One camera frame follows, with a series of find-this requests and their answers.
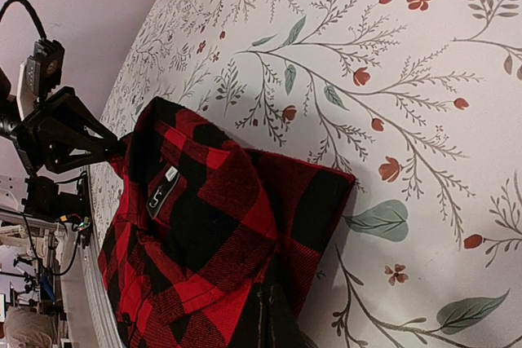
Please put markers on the person in grey shirt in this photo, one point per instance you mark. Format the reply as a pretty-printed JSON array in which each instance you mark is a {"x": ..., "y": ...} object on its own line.
[{"x": 25, "y": 328}]

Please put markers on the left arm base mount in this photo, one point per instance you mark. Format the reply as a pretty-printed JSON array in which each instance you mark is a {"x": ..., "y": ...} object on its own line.
[{"x": 66, "y": 202}]

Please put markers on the red black plaid shirt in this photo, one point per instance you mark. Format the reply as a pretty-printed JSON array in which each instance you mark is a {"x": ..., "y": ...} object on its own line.
[{"x": 202, "y": 220}]

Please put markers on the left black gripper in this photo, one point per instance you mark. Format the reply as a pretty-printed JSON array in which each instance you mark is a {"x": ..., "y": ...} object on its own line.
[{"x": 47, "y": 138}]

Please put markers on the front aluminium rail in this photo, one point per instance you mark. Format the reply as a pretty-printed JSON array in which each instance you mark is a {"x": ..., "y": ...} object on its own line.
[{"x": 101, "y": 311}]

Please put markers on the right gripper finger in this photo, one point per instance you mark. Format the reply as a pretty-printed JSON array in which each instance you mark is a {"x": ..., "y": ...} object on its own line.
[{"x": 269, "y": 322}]

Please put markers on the floral patterned table mat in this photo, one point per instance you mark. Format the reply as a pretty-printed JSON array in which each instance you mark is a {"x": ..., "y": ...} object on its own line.
[{"x": 419, "y": 99}]

